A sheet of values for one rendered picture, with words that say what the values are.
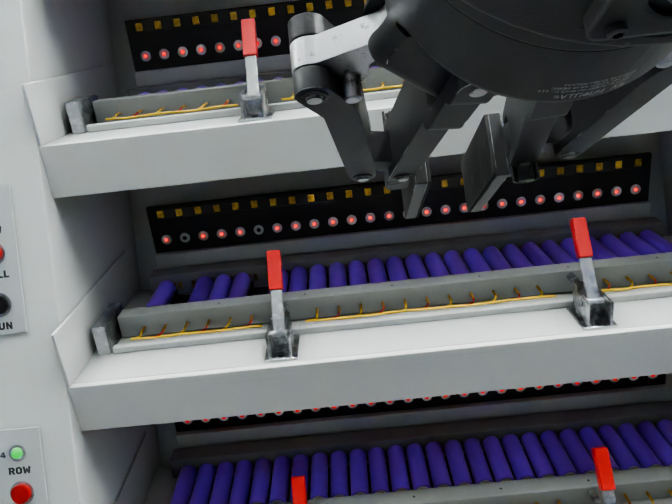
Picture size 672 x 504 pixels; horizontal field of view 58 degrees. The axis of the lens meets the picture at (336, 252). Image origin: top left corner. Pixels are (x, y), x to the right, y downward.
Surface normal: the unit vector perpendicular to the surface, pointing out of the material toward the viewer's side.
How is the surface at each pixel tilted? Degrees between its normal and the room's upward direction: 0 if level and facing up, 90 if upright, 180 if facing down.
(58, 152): 110
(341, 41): 79
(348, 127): 168
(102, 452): 90
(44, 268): 90
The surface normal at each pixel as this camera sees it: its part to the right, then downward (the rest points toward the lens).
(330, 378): 0.01, 0.37
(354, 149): 0.10, 0.98
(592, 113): -0.99, 0.08
